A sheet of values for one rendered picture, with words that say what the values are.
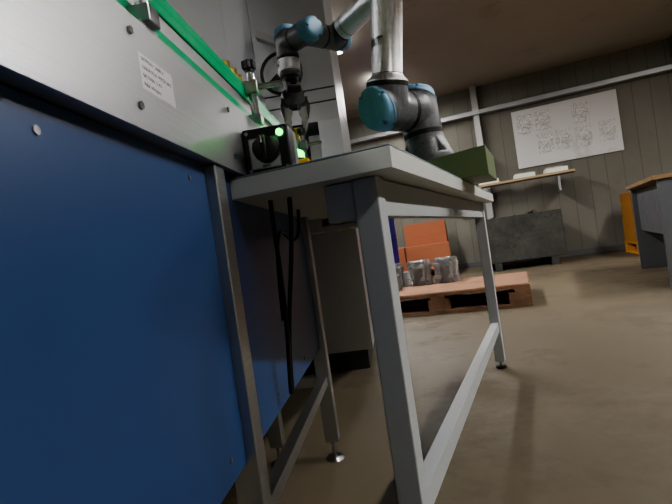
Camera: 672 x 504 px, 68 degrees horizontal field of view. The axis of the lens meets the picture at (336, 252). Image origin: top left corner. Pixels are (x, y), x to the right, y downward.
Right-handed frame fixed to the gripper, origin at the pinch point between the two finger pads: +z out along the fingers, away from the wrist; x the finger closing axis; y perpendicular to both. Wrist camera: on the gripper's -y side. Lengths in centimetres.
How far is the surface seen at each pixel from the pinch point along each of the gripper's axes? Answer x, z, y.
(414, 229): -228, 44, 533
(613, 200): -501, 39, 455
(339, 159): 8, 25, -95
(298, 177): 14, 27, -91
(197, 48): 26, 6, -90
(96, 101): 34, 23, -122
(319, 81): -24, -39, 74
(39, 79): 36, 23, -129
